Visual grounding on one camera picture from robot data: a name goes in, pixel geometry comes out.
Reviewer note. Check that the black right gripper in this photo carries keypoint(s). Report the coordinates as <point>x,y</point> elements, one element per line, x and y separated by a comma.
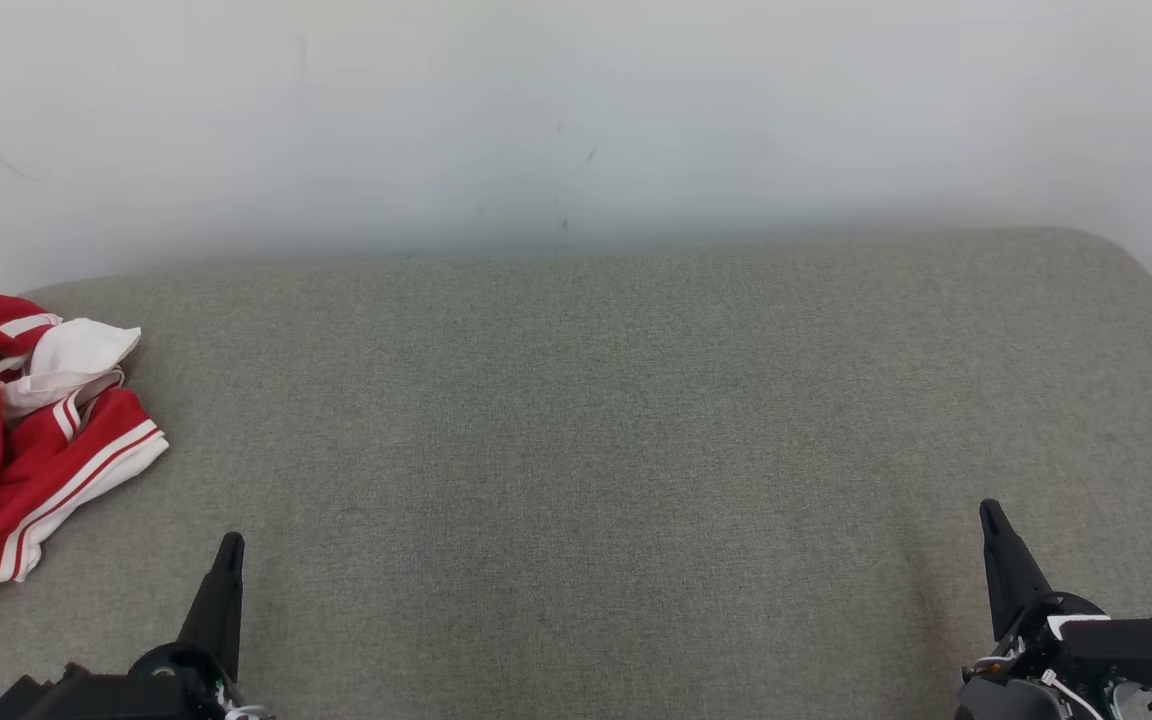
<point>1046,660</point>

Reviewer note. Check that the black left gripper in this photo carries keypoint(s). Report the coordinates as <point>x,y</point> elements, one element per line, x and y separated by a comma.
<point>181,685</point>

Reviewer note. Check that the red basketball jersey with number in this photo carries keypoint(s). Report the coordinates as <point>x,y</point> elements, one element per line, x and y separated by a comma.
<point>76,450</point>

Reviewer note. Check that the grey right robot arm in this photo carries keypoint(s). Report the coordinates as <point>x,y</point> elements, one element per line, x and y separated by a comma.
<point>996,702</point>

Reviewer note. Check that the grey fabric sofa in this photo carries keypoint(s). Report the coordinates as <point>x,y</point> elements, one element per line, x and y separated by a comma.
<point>586,450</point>

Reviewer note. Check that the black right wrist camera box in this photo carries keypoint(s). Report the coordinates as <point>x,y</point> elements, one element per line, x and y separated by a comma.
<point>1136,655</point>

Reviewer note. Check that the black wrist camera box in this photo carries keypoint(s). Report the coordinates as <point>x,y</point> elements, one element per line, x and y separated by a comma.
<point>46,698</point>
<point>1136,655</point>

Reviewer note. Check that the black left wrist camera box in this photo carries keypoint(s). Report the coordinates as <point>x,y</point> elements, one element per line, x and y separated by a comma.
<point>46,698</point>

